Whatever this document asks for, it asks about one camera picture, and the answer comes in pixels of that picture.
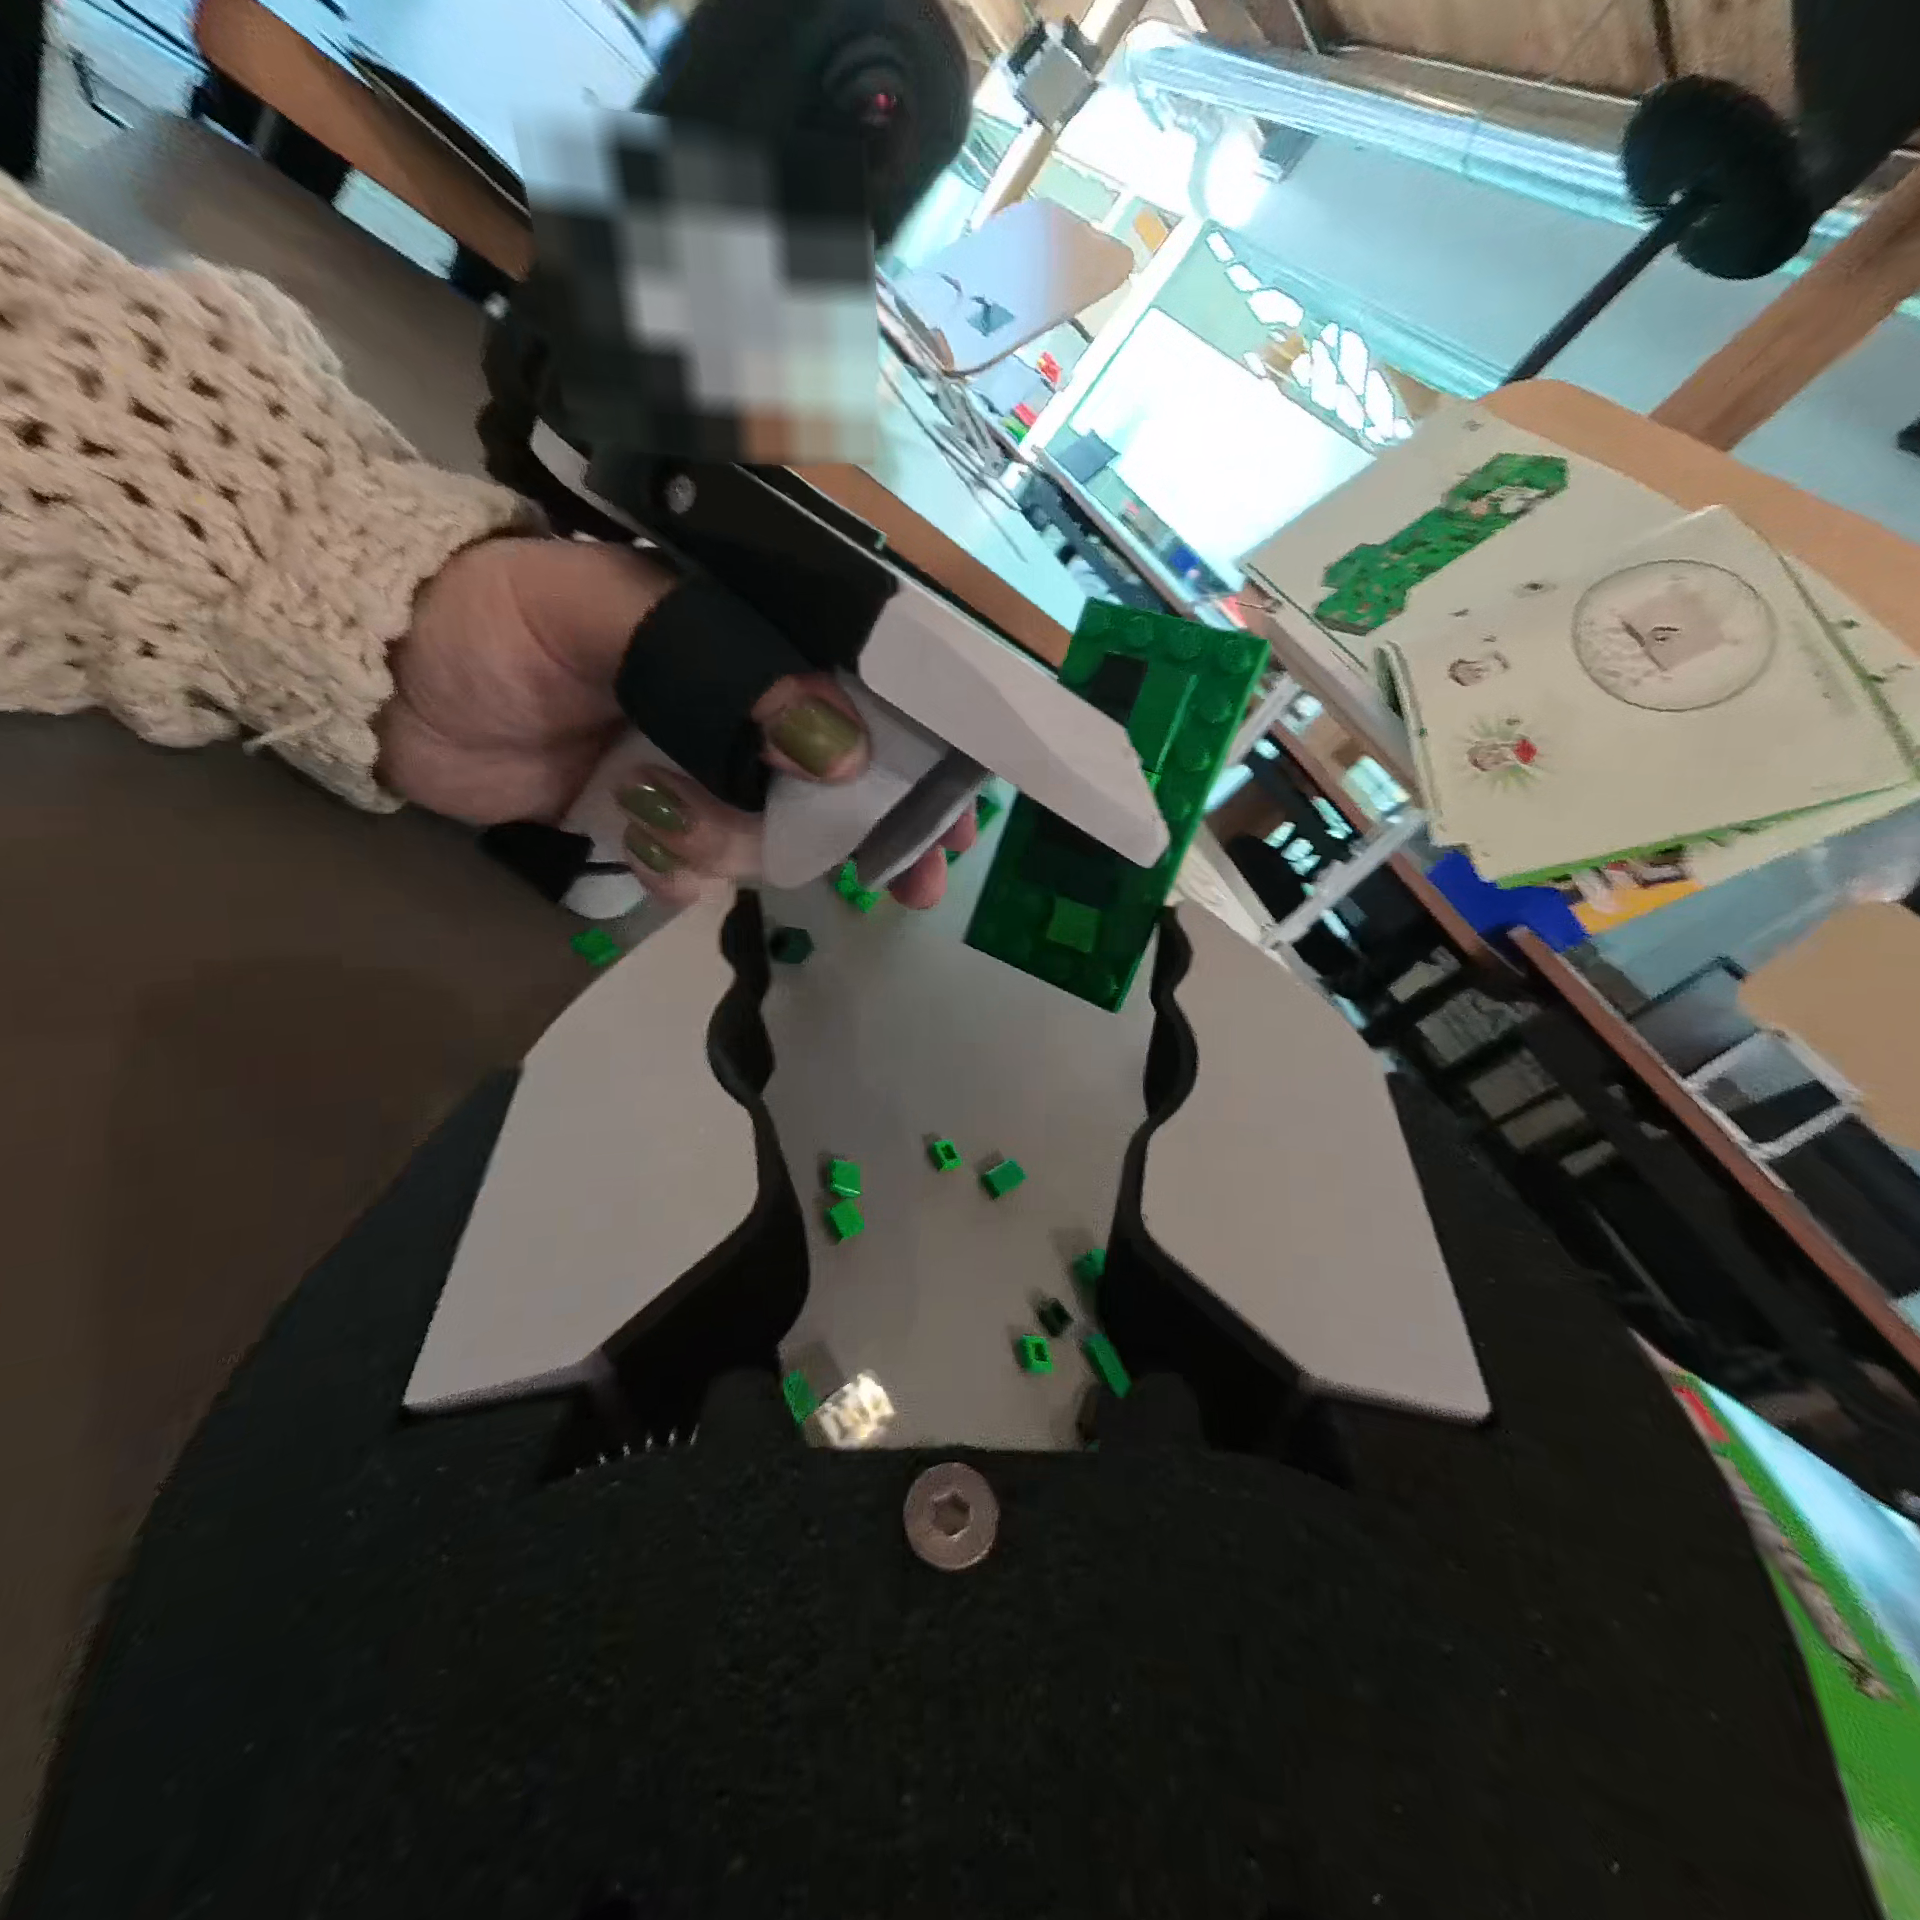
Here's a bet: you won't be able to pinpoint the person's left hand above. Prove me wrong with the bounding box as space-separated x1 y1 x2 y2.
375 536 956 914

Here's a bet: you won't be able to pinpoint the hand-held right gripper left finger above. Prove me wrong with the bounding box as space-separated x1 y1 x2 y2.
402 887 815 1418

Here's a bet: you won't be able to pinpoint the lego instruction booklet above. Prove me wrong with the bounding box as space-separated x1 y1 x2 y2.
1245 406 1920 887

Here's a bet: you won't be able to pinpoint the green lego box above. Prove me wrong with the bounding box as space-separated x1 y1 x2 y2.
1664 1371 1920 1920

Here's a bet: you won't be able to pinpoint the small green lego pieces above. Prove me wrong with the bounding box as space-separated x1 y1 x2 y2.
569 795 1133 1427

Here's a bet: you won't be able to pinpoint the green tiled lego plate assembly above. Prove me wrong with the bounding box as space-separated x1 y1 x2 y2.
964 597 1274 1013

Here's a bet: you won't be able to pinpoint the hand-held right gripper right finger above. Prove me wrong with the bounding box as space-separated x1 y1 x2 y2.
1107 899 1493 1425

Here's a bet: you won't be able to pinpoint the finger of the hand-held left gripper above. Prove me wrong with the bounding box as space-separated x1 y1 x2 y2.
861 590 1176 871

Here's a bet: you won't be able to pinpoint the tan rounded board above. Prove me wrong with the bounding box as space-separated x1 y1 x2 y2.
1477 379 1920 602
1740 899 1920 1158

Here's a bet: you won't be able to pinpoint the person's left forearm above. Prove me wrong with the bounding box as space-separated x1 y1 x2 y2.
0 171 549 812

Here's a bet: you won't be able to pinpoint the black fuzzy microphone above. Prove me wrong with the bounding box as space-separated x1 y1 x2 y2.
1619 74 1813 282

